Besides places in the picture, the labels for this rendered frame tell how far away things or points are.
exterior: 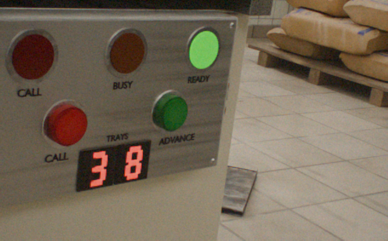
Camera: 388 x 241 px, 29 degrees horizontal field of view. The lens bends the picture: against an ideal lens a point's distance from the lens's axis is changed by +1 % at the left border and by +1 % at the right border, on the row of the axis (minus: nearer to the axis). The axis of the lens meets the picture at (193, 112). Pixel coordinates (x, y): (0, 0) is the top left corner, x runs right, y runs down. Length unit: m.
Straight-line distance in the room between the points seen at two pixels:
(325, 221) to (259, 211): 0.21
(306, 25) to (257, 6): 3.77
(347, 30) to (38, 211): 3.71
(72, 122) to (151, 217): 0.17
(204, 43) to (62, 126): 0.15
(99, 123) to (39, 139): 0.05
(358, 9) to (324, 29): 0.23
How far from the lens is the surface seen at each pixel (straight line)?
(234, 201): 2.42
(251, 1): 0.65
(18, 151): 0.54
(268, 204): 2.49
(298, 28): 4.46
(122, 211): 0.66
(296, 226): 2.36
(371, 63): 4.23
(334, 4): 4.51
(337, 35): 4.27
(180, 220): 0.71
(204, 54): 0.61
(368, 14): 4.22
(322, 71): 4.37
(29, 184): 0.55
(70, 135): 0.54
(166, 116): 0.59
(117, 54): 0.56
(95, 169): 0.58
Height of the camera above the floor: 0.93
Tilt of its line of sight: 16 degrees down
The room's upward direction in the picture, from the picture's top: 7 degrees clockwise
